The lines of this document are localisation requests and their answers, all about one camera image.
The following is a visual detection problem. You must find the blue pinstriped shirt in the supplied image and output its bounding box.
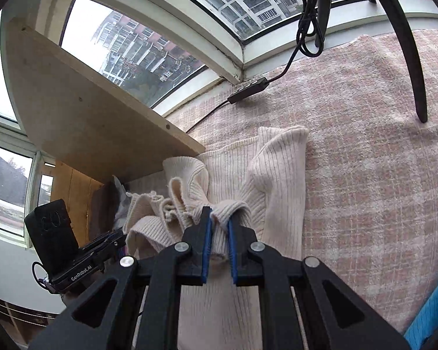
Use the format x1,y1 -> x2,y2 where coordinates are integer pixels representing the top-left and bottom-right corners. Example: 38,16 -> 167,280
403,75 -> 438,350

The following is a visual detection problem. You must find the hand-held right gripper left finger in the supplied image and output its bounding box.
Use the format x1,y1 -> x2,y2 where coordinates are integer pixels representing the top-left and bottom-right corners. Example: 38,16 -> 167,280
27,206 -> 214,350

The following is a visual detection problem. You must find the white cloth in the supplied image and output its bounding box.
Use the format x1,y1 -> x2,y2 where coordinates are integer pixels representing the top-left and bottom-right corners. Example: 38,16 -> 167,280
111,175 -> 134,228

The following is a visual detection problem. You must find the light wooden board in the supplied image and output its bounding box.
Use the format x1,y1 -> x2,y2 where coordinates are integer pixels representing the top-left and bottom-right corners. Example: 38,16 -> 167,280
0,18 -> 207,185

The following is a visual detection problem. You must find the wooden plank wall panel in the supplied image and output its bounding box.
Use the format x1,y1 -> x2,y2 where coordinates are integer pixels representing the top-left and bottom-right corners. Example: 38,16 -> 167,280
51,160 -> 106,241

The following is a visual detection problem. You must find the black inline cable controller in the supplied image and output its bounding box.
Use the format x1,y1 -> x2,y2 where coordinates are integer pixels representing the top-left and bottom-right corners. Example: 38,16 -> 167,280
227,78 -> 270,104

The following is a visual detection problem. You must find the black ring light cable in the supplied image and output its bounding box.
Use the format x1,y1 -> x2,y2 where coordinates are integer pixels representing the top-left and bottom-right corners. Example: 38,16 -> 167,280
184,0 -> 320,135

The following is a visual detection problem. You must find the black tripod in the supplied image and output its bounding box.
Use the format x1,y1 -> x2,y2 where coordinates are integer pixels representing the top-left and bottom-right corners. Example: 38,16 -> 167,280
316,0 -> 429,124

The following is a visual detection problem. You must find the beige ribbed sweater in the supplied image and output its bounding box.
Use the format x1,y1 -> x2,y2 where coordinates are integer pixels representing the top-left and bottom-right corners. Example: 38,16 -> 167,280
126,126 -> 309,350

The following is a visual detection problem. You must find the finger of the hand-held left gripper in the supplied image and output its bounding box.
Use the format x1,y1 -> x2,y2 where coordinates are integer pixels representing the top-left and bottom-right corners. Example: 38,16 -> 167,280
80,229 -> 128,263

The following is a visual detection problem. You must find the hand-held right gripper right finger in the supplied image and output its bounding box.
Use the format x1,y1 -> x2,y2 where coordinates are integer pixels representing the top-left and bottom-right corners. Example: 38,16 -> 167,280
226,216 -> 413,350

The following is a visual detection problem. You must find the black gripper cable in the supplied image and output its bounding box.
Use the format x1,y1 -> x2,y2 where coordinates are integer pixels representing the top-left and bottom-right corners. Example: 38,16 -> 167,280
32,261 -> 59,294

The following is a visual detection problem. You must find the brown garment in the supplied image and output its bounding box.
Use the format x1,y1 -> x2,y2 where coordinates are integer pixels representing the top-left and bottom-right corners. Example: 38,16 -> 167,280
89,180 -> 119,241

